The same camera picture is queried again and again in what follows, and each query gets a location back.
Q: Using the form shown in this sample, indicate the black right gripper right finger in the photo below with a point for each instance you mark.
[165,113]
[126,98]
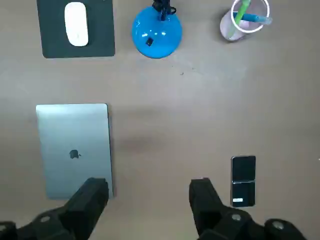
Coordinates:
[207,207]

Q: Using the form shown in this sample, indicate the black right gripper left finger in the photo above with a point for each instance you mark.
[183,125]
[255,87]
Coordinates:
[82,207]

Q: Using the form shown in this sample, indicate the silver laptop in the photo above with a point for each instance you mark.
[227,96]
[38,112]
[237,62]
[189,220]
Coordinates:
[72,135]

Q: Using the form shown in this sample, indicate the blue desk lamp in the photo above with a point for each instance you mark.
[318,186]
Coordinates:
[157,37]

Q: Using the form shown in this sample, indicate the black foldable phone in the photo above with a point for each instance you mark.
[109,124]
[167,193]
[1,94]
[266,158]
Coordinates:
[243,170]

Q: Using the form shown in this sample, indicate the dark grey mouse pad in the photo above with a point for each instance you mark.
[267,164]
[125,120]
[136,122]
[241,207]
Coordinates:
[100,37]

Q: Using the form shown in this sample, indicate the white computer mouse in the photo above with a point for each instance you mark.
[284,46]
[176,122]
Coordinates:
[76,25]

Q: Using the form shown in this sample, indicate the green pen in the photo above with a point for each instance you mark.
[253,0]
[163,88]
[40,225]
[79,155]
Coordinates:
[241,11]

